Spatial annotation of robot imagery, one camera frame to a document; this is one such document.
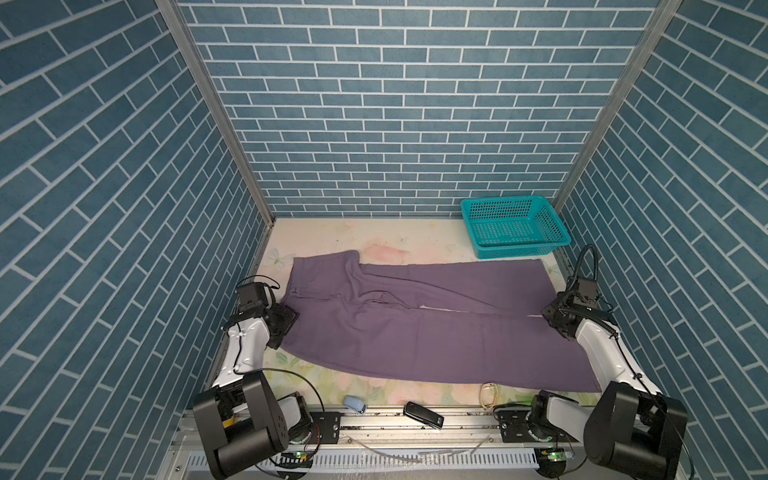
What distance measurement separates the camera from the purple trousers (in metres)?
0.86

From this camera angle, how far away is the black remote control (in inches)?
29.2

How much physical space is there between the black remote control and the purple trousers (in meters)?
0.10
